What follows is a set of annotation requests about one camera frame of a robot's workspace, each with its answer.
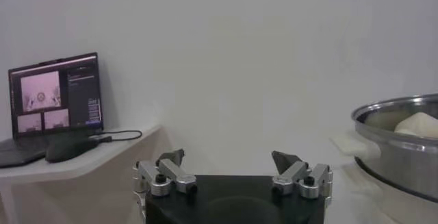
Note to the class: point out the small black usb dongle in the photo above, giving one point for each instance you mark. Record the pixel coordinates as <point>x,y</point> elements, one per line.
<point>102,139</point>

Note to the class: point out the white steamed baozi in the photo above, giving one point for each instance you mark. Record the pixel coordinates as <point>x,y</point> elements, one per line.
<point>419,126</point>

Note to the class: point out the white side table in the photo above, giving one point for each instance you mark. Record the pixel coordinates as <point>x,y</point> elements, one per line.
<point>102,157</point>

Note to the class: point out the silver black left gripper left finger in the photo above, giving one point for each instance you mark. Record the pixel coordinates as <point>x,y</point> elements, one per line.
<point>178,177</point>

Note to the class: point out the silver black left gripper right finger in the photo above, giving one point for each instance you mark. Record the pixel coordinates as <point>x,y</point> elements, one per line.
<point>291,177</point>

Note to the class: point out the steel perforated steamer basket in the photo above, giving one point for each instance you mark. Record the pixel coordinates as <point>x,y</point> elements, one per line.
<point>410,170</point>

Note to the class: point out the black open laptop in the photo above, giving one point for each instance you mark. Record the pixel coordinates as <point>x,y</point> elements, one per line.
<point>51,98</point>

